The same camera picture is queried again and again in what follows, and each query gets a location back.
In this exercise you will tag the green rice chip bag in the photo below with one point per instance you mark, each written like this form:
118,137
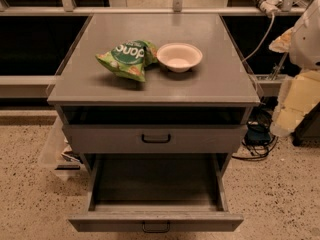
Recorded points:
130,59

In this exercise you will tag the grey middle drawer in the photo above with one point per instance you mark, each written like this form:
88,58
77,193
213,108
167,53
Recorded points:
141,139

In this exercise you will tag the white power strip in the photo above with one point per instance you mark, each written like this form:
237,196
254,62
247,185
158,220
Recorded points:
269,7

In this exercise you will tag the open grey bottom drawer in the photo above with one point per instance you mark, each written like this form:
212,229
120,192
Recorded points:
156,193

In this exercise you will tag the grey drawer cabinet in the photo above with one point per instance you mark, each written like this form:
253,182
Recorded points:
216,92

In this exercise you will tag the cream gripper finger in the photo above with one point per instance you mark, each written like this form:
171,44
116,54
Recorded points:
282,43
297,97

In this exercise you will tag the white paper bowl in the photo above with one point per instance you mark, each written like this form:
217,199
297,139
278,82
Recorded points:
179,57

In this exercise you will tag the metal frame rail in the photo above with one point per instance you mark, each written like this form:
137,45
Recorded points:
84,11

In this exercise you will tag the blue power adapter box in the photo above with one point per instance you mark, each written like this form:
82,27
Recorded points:
257,135

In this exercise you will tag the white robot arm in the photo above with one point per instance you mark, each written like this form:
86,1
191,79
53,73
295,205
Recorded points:
304,50

